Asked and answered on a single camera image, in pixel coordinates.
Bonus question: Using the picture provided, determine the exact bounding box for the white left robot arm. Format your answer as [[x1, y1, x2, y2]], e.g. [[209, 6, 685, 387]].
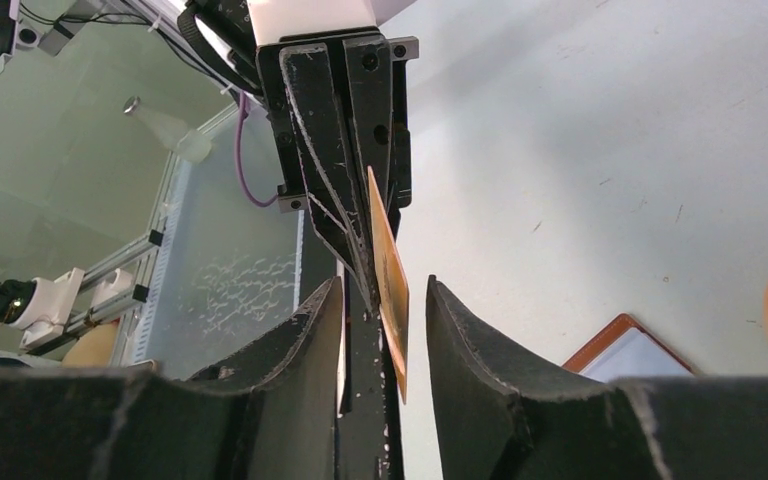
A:
[[177, 1, 419, 311]]

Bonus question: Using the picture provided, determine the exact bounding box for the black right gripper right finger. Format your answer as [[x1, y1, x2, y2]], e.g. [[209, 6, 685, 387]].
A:
[[425, 277, 768, 479]]

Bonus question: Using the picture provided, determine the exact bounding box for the brown leather card holder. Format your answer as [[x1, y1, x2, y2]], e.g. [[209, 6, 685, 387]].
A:
[[562, 313, 698, 383]]

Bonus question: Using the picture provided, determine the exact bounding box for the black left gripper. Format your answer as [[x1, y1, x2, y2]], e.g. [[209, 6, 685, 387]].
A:
[[255, 27, 419, 312]]

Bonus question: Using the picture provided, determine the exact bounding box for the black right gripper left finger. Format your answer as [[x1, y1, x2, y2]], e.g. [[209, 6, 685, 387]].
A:
[[0, 278, 343, 479]]

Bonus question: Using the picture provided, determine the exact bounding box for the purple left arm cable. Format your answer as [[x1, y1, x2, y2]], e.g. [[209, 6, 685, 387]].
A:
[[234, 91, 281, 209]]

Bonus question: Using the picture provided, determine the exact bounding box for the aluminium frame rail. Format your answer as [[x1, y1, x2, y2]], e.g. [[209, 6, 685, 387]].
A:
[[19, 105, 240, 369]]

